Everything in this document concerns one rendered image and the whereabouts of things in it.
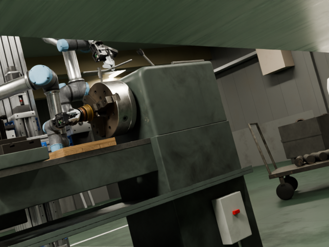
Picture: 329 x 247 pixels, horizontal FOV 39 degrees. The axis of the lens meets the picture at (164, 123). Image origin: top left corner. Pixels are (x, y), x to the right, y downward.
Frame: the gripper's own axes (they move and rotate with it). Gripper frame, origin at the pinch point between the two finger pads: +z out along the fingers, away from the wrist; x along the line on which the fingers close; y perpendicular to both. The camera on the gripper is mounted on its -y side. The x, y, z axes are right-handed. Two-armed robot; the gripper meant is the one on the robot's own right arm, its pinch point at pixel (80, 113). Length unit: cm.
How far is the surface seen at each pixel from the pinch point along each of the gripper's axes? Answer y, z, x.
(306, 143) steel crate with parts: -590, -262, -75
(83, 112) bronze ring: -2.0, 0.7, -0.2
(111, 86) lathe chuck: -18.0, 8.7, 10.4
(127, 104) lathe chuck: -22.4, 12.5, -1.0
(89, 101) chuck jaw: -12.0, -6.7, 6.7
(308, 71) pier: -687, -277, 55
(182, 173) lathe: -43, 19, -45
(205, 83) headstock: -79, 19, 3
